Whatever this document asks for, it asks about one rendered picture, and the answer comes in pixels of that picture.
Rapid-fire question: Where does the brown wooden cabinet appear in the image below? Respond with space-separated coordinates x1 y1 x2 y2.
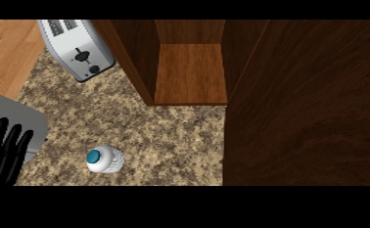
91 20 271 107

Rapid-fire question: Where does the brown wooden cabinet door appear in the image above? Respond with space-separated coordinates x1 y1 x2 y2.
221 20 370 187

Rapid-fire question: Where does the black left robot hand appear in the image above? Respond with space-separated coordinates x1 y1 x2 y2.
0 116 35 187

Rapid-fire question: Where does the silver toaster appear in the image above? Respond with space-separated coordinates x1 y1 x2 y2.
37 20 116 83

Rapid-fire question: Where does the white blue-capped water bottle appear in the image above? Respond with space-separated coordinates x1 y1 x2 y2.
85 145 125 174

